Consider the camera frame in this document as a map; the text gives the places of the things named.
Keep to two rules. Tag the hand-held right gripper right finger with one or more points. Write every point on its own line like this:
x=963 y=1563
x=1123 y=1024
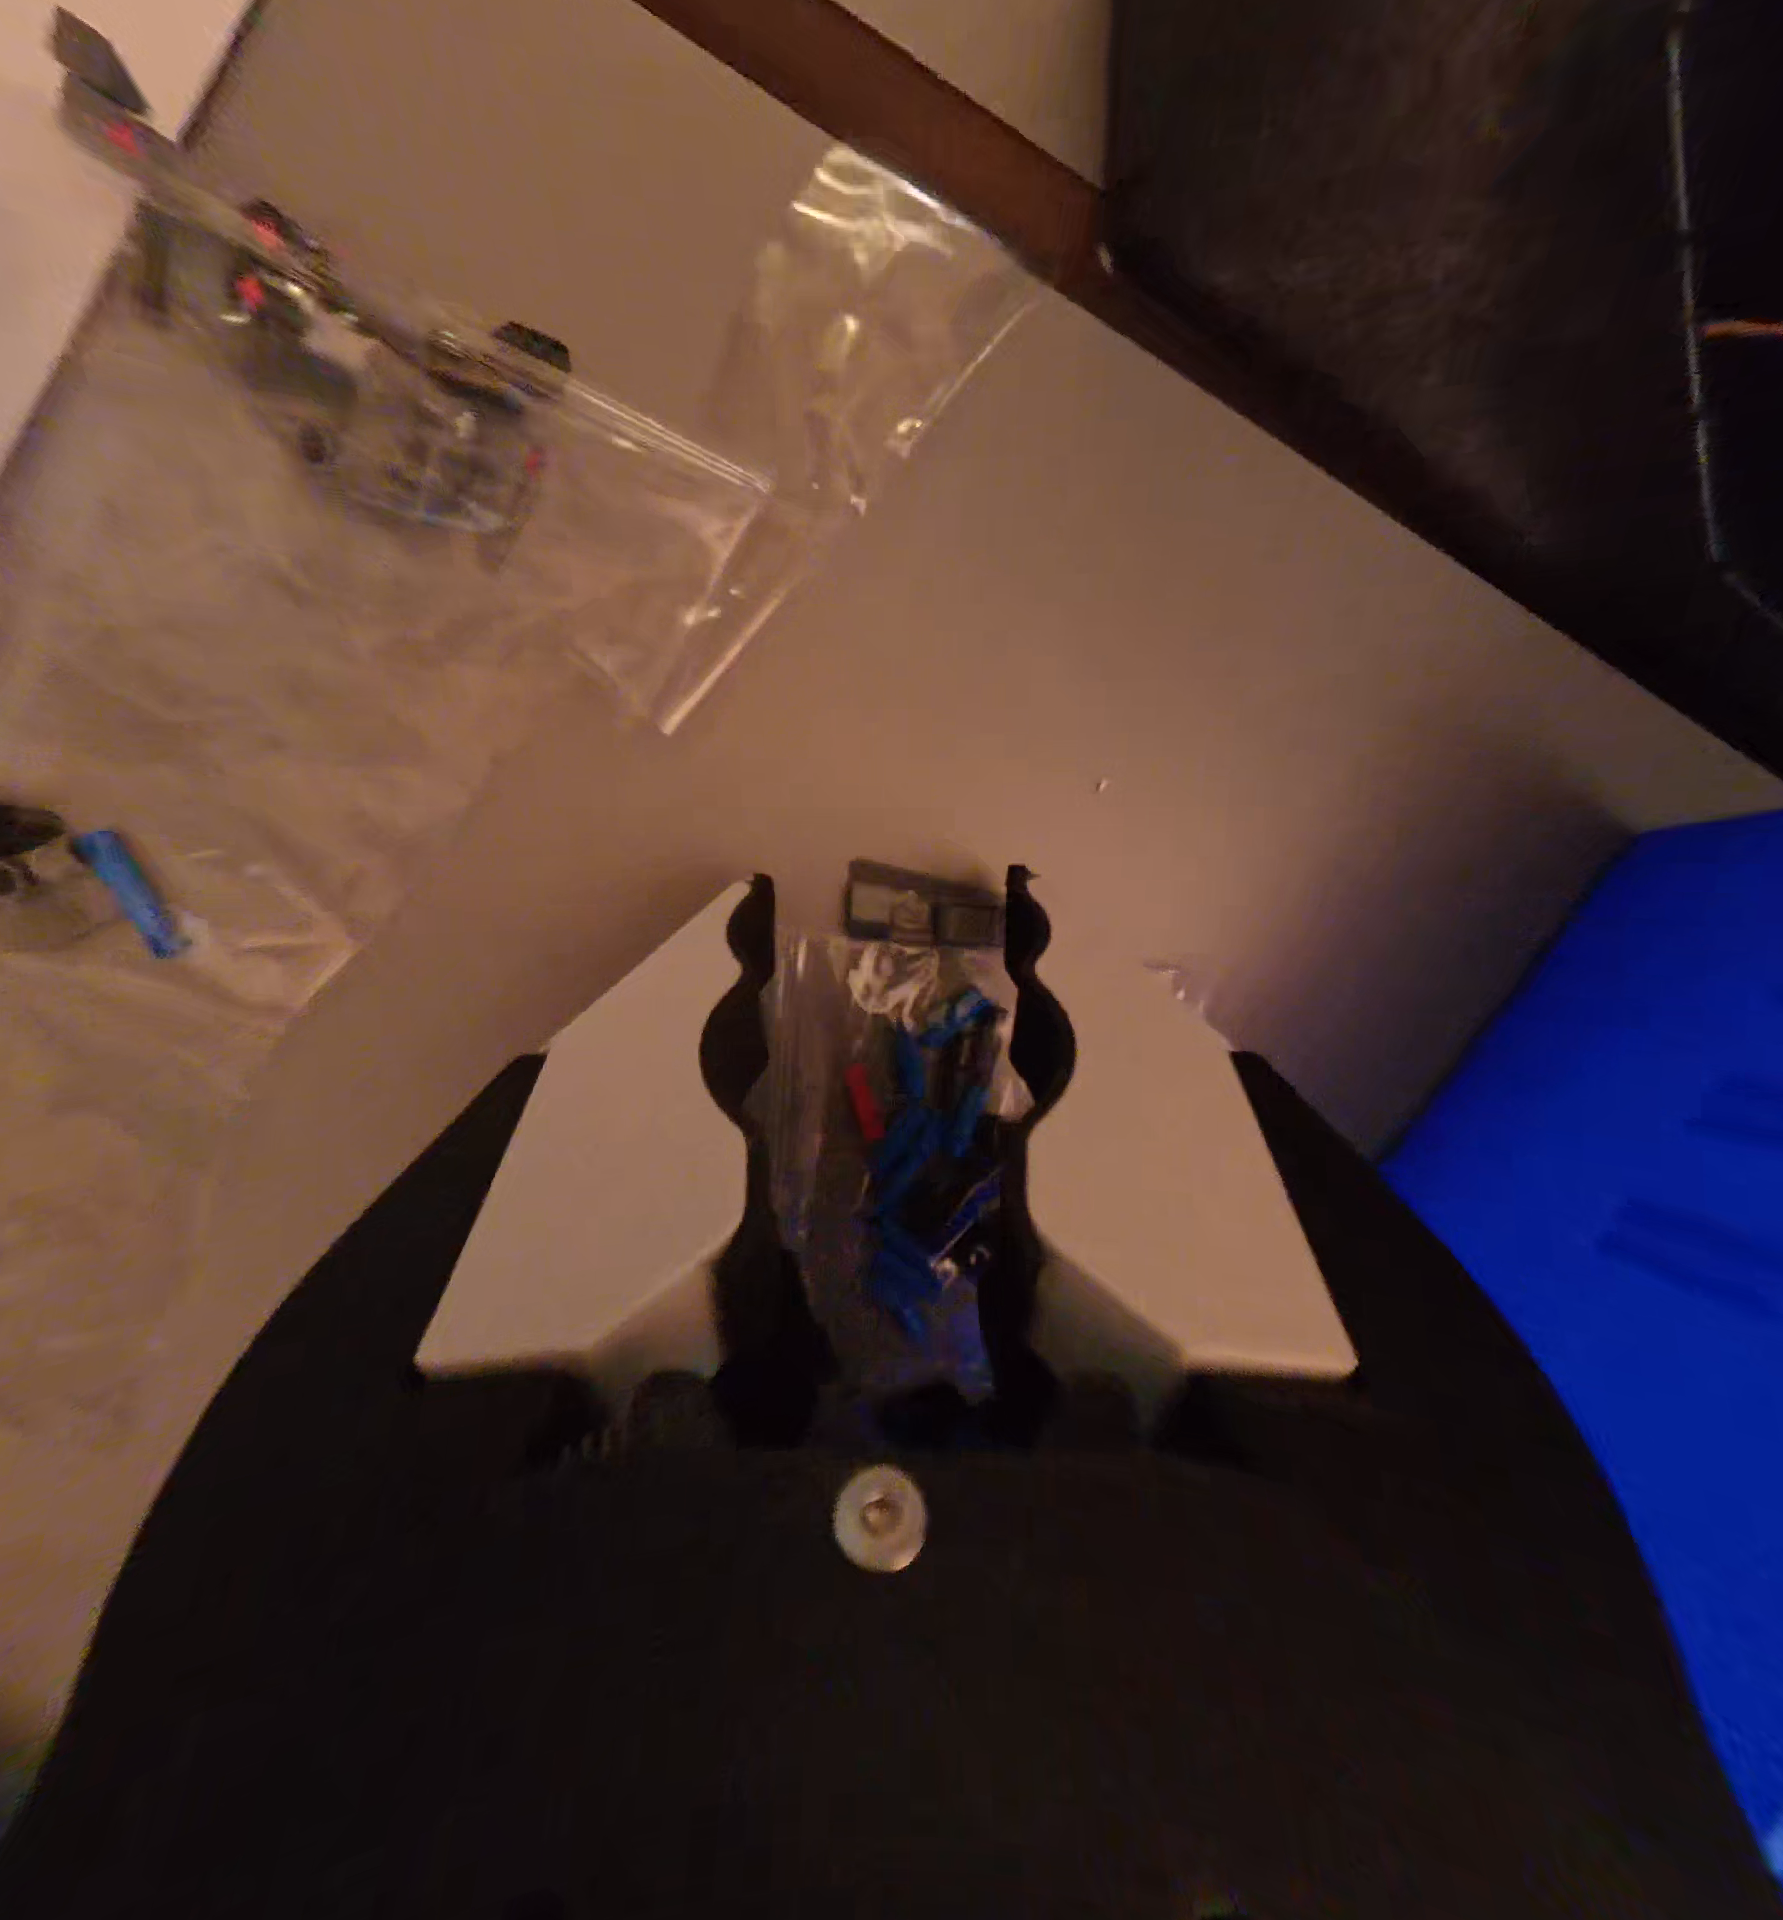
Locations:
x=1195 y=1200

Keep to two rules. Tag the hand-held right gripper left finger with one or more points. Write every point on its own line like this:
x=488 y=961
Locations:
x=589 y=1200

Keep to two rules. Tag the dark grey lego piece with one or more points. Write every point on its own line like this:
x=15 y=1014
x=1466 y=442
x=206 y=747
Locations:
x=891 y=904

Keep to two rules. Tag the large white-label lego parts bag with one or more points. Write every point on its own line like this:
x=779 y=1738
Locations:
x=79 y=1128

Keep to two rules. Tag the blue lego axle pin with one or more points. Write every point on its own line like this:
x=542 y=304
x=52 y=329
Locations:
x=135 y=889

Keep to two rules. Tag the small bag of blue parts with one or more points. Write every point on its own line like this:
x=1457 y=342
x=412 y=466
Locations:
x=910 y=1167

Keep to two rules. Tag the blue plastic bin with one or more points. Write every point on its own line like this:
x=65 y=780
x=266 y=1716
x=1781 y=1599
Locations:
x=1627 y=1200

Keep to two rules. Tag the clear bag of pale parts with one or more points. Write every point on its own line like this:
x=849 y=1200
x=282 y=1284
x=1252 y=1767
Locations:
x=383 y=447

